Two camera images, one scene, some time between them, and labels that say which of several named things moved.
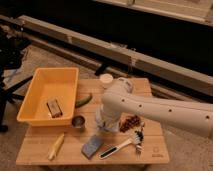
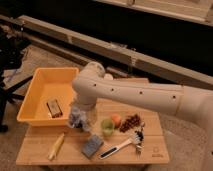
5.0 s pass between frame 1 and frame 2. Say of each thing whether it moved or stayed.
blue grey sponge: stayed
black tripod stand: stayed
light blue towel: moved
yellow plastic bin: stayed
